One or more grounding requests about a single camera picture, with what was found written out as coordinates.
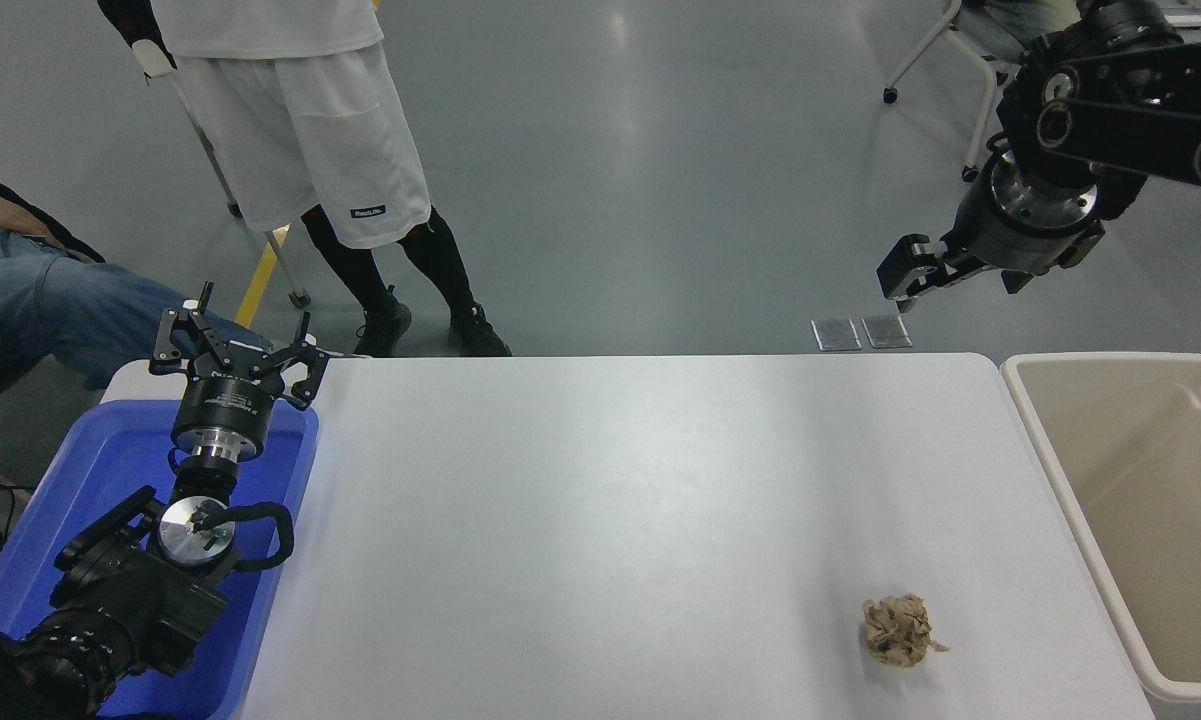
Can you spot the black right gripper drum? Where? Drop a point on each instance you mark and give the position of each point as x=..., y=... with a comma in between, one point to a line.
x=1010, y=245

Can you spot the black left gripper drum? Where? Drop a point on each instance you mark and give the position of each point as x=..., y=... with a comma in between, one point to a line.
x=225, y=405

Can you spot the tan paper ball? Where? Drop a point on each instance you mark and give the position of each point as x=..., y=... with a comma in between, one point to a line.
x=898, y=630

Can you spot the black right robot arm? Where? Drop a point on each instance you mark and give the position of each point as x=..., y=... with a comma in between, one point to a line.
x=1140, y=110

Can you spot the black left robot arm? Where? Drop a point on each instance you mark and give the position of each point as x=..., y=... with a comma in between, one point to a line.
x=130, y=590

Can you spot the silver floor plate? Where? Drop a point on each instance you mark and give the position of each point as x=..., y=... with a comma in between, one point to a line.
x=836, y=334
x=886, y=331

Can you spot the blue plastic tray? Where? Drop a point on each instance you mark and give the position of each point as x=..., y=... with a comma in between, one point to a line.
x=90, y=470

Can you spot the seated person in jeans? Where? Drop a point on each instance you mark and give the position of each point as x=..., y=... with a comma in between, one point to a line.
x=50, y=300

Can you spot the white folding chair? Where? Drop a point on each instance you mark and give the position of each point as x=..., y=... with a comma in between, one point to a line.
x=200, y=130

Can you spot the standing person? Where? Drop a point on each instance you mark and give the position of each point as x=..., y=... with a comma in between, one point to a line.
x=300, y=120

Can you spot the white wheeled chair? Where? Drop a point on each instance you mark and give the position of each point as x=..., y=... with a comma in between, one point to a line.
x=935, y=35

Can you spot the seated person in olive trousers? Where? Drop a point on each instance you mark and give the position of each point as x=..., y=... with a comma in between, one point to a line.
x=1020, y=18

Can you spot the large pale bin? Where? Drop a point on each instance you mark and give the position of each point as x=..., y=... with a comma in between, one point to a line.
x=1140, y=480

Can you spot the white floor bar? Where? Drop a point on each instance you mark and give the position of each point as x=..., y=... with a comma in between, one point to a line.
x=1192, y=20

